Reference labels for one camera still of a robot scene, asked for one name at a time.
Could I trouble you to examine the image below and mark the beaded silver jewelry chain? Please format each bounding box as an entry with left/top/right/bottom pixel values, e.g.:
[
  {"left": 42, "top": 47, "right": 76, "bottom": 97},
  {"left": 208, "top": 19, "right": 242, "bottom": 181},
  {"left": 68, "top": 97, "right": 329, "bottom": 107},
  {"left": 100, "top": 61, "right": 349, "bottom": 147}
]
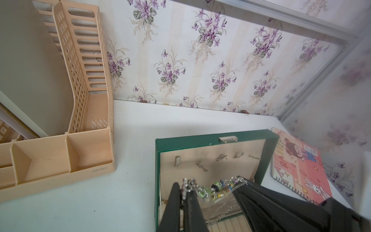
[{"left": 181, "top": 176, "right": 248, "bottom": 227}]

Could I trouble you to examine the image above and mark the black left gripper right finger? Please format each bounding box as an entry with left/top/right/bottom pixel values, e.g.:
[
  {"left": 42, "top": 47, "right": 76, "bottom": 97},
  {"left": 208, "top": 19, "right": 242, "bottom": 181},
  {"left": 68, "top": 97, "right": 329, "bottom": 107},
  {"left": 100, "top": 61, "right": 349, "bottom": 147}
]
[{"left": 183, "top": 190, "right": 209, "bottom": 232}]

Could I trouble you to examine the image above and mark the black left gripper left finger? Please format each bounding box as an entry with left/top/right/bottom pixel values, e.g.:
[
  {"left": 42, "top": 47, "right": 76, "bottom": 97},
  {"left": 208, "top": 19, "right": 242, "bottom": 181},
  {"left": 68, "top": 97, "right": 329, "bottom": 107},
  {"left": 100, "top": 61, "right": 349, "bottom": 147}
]
[{"left": 157, "top": 182, "right": 181, "bottom": 232}]

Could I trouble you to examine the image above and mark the beige folder in organizer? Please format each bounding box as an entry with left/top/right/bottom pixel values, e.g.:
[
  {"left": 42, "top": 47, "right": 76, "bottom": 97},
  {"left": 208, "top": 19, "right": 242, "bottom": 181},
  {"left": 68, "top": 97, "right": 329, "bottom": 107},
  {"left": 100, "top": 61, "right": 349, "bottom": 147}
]
[{"left": 1, "top": 1, "right": 73, "bottom": 137}]

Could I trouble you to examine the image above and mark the green jewelry box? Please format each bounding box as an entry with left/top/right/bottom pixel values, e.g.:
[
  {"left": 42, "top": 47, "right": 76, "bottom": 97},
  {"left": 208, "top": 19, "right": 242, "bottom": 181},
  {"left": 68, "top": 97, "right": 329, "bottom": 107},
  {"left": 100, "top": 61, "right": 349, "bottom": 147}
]
[{"left": 154, "top": 130, "right": 279, "bottom": 228}]

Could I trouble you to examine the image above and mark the pink cartoon spiral notebook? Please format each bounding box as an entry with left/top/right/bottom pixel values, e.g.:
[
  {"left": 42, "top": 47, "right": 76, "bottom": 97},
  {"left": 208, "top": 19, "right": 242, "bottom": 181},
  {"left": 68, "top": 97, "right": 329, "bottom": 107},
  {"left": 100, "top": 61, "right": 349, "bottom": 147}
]
[{"left": 271, "top": 127, "right": 332, "bottom": 205}]

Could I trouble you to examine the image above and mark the peach plastic file organizer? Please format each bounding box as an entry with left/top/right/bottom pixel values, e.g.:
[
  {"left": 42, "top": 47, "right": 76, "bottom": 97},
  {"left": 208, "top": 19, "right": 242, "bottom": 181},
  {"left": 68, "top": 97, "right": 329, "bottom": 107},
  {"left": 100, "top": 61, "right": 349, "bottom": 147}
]
[{"left": 1, "top": 1, "right": 116, "bottom": 203}]

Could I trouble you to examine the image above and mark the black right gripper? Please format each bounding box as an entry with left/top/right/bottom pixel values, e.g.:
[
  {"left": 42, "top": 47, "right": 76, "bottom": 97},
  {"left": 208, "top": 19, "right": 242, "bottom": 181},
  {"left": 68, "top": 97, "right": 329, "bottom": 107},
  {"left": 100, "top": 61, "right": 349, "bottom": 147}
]
[{"left": 233, "top": 176, "right": 371, "bottom": 232}]

